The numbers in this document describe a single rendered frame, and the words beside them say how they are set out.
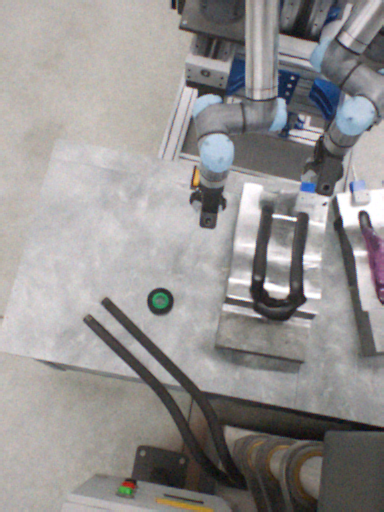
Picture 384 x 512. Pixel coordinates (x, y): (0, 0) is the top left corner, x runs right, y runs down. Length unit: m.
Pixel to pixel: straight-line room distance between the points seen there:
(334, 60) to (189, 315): 0.80
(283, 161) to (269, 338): 1.12
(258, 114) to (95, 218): 0.66
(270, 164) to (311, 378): 1.14
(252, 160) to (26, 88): 1.20
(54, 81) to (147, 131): 0.54
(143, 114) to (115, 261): 1.27
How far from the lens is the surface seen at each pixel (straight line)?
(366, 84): 1.41
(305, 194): 1.71
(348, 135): 1.36
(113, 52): 3.06
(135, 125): 2.82
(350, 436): 0.57
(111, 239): 1.74
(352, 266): 1.74
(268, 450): 1.17
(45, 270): 1.74
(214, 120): 1.35
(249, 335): 1.62
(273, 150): 2.57
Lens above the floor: 2.45
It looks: 73 degrees down
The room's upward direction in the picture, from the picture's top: 8 degrees clockwise
